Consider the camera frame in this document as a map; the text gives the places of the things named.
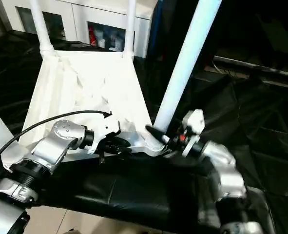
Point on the black left robot foot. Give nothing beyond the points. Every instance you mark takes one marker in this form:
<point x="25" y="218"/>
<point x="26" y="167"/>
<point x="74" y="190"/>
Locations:
<point x="72" y="231"/>

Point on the black metal rod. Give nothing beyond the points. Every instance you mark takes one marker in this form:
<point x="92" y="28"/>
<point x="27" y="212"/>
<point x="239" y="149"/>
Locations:
<point x="255" y="65"/>

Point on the dark blue hanging cloth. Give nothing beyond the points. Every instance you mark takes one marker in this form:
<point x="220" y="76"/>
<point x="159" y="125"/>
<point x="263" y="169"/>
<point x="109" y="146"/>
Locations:
<point x="156" y="26"/>

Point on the white blue carton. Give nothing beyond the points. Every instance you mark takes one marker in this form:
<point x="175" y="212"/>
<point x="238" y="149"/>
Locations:
<point x="117" y="42"/>

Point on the small white jar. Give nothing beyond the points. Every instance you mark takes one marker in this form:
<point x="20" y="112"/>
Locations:
<point x="101" y="42"/>

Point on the white glass-door cabinet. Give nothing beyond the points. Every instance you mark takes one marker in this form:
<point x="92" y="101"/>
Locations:
<point x="78" y="17"/>

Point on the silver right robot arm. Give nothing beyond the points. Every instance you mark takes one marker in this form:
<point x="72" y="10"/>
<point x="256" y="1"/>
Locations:
<point x="226" y="170"/>

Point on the white plastic table top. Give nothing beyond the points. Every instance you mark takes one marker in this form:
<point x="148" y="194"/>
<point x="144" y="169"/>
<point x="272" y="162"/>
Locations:
<point x="73" y="85"/>

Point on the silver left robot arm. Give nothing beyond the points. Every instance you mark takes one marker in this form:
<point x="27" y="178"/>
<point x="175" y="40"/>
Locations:
<point x="56" y="141"/>

